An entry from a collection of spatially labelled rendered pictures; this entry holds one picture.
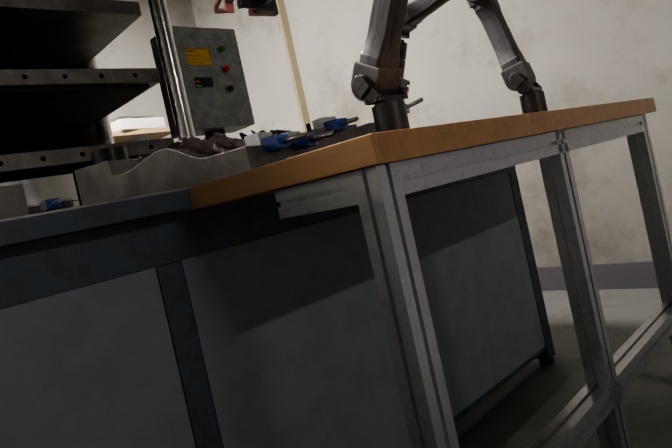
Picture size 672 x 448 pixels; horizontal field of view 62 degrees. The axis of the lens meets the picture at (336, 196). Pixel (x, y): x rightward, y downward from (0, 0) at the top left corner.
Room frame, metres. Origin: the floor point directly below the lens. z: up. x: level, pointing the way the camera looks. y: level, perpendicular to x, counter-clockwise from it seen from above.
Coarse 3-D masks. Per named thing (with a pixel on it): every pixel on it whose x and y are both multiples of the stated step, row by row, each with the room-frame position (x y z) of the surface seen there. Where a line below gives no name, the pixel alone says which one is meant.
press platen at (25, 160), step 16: (112, 144) 1.81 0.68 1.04; (128, 144) 1.85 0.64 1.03; (144, 144) 1.89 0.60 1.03; (160, 144) 1.93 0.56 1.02; (0, 160) 1.59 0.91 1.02; (16, 160) 1.62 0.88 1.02; (32, 160) 1.65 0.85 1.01; (48, 160) 1.68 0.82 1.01; (64, 160) 1.71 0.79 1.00; (80, 160) 1.74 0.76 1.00
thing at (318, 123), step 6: (318, 120) 1.36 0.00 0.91; (324, 120) 1.36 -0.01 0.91; (330, 120) 1.34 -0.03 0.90; (336, 120) 1.33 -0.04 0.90; (342, 120) 1.35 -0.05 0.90; (348, 120) 1.32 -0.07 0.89; (354, 120) 1.31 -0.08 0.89; (318, 126) 1.37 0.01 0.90; (324, 126) 1.36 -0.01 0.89; (330, 126) 1.34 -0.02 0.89; (336, 126) 1.33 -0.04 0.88; (342, 126) 1.34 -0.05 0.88
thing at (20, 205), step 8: (16, 184) 0.99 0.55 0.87; (0, 192) 0.97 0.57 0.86; (8, 192) 0.98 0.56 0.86; (16, 192) 0.99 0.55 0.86; (0, 200) 0.97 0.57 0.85; (8, 200) 0.98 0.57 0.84; (16, 200) 0.99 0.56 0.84; (24, 200) 1.00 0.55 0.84; (0, 208) 0.97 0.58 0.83; (8, 208) 0.98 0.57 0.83; (16, 208) 0.99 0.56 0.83; (24, 208) 1.00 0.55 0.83; (0, 216) 0.97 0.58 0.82; (8, 216) 0.98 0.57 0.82; (16, 216) 0.99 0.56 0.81
